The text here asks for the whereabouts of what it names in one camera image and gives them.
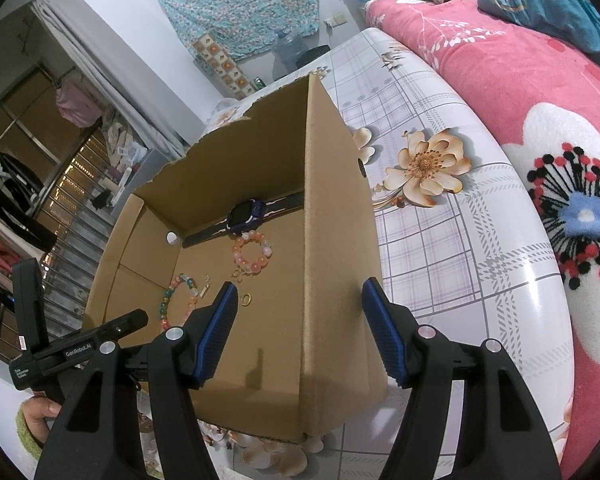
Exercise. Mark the person's left hand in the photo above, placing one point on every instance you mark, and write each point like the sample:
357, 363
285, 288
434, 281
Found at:
37, 410

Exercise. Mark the brown cardboard box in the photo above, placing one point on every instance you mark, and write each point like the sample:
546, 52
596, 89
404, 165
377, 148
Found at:
330, 260

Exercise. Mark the metal roller shutter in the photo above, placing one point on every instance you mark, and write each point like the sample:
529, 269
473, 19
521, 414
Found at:
80, 240

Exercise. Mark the white curtain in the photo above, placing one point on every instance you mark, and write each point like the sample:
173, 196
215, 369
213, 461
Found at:
110, 75

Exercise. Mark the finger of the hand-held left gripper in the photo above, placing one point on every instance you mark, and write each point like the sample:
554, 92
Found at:
127, 322

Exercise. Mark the clear blue water jug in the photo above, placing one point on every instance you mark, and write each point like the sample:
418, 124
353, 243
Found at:
287, 50

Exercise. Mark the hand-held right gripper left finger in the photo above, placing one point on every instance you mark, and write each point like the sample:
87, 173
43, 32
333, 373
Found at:
215, 340

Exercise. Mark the teal printed blanket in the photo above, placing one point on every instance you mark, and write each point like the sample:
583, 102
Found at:
545, 5

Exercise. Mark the teal floral cloth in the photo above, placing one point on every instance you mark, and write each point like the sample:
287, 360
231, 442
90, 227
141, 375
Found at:
240, 5

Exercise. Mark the wall socket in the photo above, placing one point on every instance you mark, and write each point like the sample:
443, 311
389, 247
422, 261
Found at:
335, 20

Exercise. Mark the orange dotted cloth panel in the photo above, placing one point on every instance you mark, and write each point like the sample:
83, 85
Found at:
225, 67

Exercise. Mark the white plastic bags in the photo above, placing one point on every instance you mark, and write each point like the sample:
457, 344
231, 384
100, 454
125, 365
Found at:
125, 145

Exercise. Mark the dark purple wristwatch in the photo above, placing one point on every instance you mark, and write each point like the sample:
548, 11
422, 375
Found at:
242, 217

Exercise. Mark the black hanging garment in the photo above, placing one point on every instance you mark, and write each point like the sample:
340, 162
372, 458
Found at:
15, 205

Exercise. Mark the black round bowl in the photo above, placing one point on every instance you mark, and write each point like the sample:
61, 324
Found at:
316, 55

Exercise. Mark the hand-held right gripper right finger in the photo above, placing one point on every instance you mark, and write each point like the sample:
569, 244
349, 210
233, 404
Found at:
385, 340

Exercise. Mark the small silver charm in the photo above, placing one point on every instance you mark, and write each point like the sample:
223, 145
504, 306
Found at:
204, 292

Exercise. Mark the green can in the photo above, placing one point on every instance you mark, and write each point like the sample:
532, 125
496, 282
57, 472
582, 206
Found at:
257, 85

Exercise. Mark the pink floral blanket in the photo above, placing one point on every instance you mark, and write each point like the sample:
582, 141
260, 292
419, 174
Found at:
480, 85

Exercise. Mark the pink hanging garment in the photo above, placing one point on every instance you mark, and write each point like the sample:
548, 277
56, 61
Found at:
77, 100

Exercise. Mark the small black object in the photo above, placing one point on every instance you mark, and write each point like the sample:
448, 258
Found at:
101, 201

